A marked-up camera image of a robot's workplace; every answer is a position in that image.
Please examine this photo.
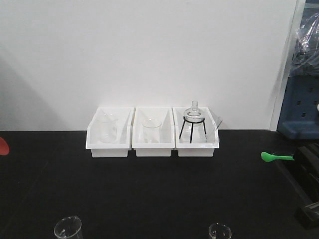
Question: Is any right white plastic bin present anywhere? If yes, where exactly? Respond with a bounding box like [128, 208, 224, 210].
[172, 107, 219, 157]

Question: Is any glass beaker in middle bin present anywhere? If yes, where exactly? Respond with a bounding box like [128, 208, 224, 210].
[142, 118, 161, 143]

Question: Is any left front glass beaker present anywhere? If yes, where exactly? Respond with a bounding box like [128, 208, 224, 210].
[53, 216, 83, 239]

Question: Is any white plastic bin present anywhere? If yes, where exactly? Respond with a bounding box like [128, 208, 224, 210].
[86, 107, 134, 157]
[132, 107, 175, 157]
[172, 107, 219, 157]

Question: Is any blue pegboard rack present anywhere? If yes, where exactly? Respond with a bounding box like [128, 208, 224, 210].
[277, 76, 319, 140]

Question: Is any right front glass beaker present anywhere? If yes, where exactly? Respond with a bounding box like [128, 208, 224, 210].
[208, 223, 232, 239]

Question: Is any black lab sink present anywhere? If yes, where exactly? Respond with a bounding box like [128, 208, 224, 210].
[276, 160, 319, 207]

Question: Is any middle white plastic bin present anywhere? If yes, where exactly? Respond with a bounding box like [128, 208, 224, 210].
[132, 107, 175, 157]

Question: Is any clear plastic sheet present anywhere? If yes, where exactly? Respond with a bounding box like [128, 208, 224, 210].
[199, 116, 223, 144]

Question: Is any left white plastic bin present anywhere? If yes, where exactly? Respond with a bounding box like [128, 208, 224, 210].
[86, 107, 134, 157]

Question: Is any glass beaker in bin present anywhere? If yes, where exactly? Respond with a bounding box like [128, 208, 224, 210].
[98, 113, 117, 143]
[142, 118, 161, 143]

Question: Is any clear plastic bag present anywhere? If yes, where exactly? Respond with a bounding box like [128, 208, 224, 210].
[290, 0, 319, 77]

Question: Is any green plastic spoon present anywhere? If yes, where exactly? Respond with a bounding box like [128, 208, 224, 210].
[260, 152, 294, 162]

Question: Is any glass beaker in left bin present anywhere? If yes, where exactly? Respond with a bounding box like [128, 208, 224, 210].
[98, 113, 117, 143]

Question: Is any red plastic spoon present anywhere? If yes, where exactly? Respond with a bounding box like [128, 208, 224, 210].
[0, 137, 10, 156]

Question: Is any round glass flask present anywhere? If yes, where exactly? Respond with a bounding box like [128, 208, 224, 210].
[183, 101, 204, 122]

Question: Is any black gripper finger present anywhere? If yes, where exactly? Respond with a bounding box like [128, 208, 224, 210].
[295, 202, 319, 228]
[293, 143, 319, 200]

